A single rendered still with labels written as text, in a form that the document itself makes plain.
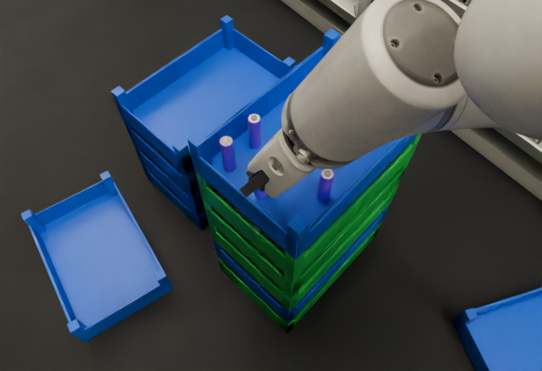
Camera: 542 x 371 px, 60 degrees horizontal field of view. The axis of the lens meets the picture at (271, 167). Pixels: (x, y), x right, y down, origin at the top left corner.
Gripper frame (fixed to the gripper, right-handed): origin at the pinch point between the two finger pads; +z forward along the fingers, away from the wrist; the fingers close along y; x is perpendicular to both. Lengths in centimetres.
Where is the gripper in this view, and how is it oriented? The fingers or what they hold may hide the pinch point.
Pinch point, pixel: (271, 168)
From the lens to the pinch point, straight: 57.9
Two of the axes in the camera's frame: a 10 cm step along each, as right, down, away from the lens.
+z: -3.1, 2.4, 9.2
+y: 6.9, -6.1, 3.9
